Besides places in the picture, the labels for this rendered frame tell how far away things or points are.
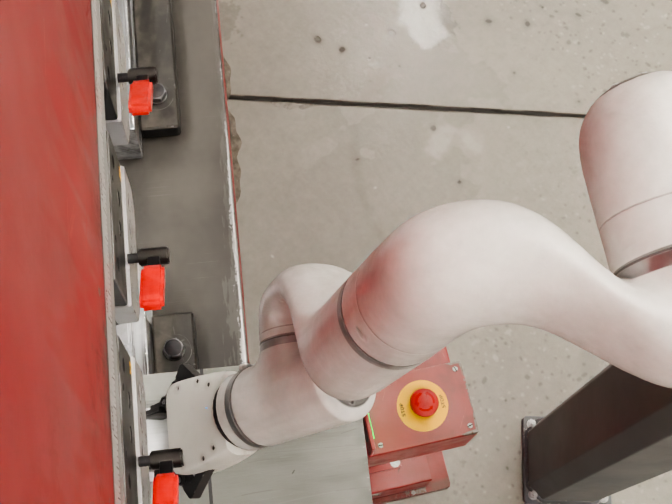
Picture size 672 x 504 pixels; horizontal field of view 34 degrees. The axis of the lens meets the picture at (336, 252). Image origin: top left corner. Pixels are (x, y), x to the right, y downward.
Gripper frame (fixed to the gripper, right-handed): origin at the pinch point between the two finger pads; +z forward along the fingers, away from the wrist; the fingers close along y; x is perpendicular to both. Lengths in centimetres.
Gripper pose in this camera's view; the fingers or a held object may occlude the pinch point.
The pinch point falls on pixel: (160, 440)
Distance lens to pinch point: 129.9
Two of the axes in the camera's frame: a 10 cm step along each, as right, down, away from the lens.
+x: 7.3, 1.4, 6.7
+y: 1.1, 9.4, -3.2
